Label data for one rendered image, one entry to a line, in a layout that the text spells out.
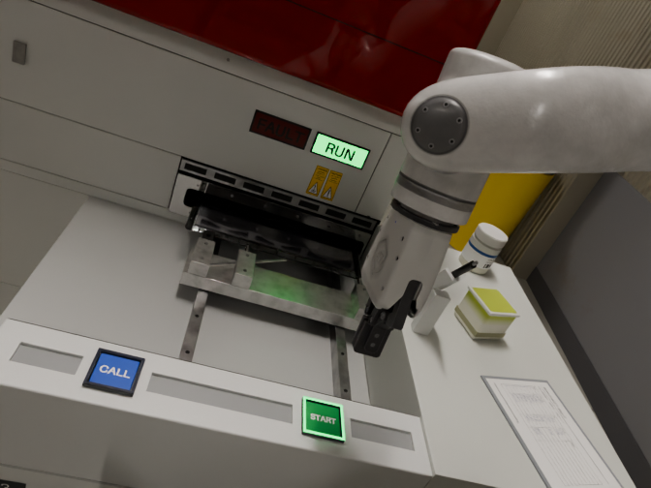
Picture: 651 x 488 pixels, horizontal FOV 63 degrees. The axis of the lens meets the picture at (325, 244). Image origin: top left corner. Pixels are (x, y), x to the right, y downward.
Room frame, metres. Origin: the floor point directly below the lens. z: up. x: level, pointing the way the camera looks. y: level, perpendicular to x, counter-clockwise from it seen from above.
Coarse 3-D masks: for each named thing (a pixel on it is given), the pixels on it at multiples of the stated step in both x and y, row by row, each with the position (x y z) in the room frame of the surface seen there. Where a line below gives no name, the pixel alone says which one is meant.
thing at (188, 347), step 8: (216, 240) 0.93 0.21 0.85; (216, 248) 0.91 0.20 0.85; (200, 296) 0.74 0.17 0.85; (200, 304) 0.73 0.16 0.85; (192, 312) 0.70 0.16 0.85; (200, 312) 0.71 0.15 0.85; (192, 320) 0.68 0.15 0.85; (200, 320) 0.69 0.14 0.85; (192, 328) 0.66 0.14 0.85; (184, 336) 0.67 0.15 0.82; (192, 336) 0.65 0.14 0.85; (184, 344) 0.62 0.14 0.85; (192, 344) 0.63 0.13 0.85; (184, 352) 0.61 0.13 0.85; (192, 352) 0.61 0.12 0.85
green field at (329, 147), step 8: (320, 136) 1.03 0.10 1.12; (320, 144) 1.04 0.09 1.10; (328, 144) 1.04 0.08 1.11; (336, 144) 1.04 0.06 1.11; (344, 144) 1.05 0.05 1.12; (320, 152) 1.04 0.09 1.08; (328, 152) 1.04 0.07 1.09; (336, 152) 1.05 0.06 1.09; (344, 152) 1.05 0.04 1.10; (352, 152) 1.05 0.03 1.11; (360, 152) 1.06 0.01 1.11; (344, 160) 1.05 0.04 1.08; (352, 160) 1.06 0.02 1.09; (360, 160) 1.06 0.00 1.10
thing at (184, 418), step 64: (0, 384) 0.35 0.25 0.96; (64, 384) 0.38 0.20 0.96; (192, 384) 0.46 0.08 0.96; (256, 384) 0.50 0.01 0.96; (0, 448) 0.35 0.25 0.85; (64, 448) 0.37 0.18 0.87; (128, 448) 0.39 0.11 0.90; (192, 448) 0.41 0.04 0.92; (256, 448) 0.42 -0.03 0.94; (320, 448) 0.45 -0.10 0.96; (384, 448) 0.49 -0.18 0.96
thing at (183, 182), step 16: (192, 176) 0.97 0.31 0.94; (176, 192) 0.97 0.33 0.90; (208, 192) 0.98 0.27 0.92; (224, 192) 0.99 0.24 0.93; (240, 192) 1.00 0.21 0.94; (176, 208) 0.97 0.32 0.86; (256, 208) 1.01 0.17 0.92; (272, 208) 1.02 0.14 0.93; (288, 208) 1.02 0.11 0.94; (320, 224) 1.04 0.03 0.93; (336, 224) 1.05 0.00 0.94; (368, 240) 1.07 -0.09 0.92
